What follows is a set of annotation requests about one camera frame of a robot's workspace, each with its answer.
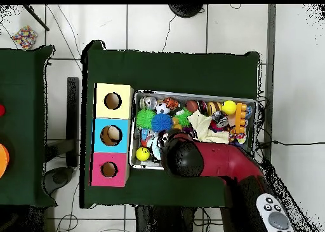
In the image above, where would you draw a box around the cream knitted cloth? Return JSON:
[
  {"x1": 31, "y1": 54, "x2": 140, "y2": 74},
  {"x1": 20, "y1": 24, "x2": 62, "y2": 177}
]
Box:
[{"x1": 187, "y1": 109, "x2": 230, "y2": 144}]

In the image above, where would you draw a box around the crushed clear plastic bottle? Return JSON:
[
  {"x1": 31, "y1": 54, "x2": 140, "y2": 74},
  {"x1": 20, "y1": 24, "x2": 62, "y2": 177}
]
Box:
[{"x1": 140, "y1": 129, "x2": 151, "y2": 146}]

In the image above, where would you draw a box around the yellow tennis ball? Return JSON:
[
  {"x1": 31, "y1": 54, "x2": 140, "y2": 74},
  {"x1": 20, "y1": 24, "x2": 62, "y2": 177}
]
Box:
[{"x1": 222, "y1": 100, "x2": 237, "y2": 116}]

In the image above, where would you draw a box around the orange round object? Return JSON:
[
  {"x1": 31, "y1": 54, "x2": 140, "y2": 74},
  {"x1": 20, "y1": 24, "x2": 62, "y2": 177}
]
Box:
[{"x1": 0, "y1": 142, "x2": 11, "y2": 179}]

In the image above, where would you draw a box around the clear mesh bin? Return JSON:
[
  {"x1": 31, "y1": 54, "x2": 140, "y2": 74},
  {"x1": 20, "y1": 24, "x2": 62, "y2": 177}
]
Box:
[{"x1": 129, "y1": 89, "x2": 257, "y2": 171}]

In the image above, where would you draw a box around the green spiky ball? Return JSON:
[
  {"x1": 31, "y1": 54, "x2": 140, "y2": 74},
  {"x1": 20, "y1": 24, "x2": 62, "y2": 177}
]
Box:
[{"x1": 136, "y1": 109, "x2": 156, "y2": 130}]

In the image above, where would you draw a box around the black round base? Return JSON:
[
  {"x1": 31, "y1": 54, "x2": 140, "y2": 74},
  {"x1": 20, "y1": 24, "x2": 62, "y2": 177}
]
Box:
[{"x1": 168, "y1": 4, "x2": 204, "y2": 18}]

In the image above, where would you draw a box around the yellow smiley ball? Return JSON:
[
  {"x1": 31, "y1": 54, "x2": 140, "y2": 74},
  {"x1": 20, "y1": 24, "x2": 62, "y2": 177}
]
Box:
[{"x1": 135, "y1": 147, "x2": 151, "y2": 162}]

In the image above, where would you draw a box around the green furry googly-eyed toy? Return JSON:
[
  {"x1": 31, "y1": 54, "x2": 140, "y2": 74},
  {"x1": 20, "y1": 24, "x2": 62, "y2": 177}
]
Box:
[{"x1": 175, "y1": 109, "x2": 193, "y2": 128}]

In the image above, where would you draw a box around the colourful patterned packet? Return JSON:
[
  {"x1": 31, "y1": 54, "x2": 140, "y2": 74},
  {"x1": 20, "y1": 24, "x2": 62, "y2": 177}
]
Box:
[{"x1": 11, "y1": 25, "x2": 39, "y2": 51}]

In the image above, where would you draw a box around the large blue spiky ball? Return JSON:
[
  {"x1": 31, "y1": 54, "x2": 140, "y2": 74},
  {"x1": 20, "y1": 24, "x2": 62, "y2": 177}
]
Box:
[{"x1": 152, "y1": 113, "x2": 174, "y2": 133}]

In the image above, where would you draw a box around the orange toy brick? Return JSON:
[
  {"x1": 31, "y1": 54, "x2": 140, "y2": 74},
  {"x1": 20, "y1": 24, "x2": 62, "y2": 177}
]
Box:
[{"x1": 234, "y1": 102, "x2": 249, "y2": 135}]

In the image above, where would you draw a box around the dark green side table cloth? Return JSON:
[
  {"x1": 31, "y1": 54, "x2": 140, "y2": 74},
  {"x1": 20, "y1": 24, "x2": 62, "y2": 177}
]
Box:
[{"x1": 0, "y1": 45, "x2": 56, "y2": 208}]

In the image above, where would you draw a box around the wooden box with three holes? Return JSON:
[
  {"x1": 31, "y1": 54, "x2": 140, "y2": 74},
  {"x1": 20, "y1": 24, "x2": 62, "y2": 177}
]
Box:
[{"x1": 91, "y1": 83, "x2": 135, "y2": 188}]

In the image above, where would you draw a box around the small soccer ball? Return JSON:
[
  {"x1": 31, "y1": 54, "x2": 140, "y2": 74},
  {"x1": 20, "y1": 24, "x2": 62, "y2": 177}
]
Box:
[{"x1": 156, "y1": 102, "x2": 171, "y2": 115}]

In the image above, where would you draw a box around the grey metal strip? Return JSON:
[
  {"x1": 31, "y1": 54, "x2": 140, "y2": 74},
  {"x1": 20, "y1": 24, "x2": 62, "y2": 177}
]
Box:
[{"x1": 261, "y1": 4, "x2": 277, "y2": 164}]

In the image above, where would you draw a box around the black rod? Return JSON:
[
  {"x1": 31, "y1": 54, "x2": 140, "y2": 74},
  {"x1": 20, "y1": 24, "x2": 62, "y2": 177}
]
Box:
[{"x1": 22, "y1": 4, "x2": 50, "y2": 32}]

